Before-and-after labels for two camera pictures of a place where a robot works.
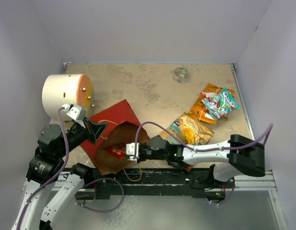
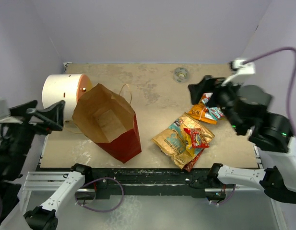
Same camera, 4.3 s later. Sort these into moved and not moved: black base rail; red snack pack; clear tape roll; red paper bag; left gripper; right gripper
Moved: red snack pack; right gripper; left gripper; red paper bag
Not moved: black base rail; clear tape roll
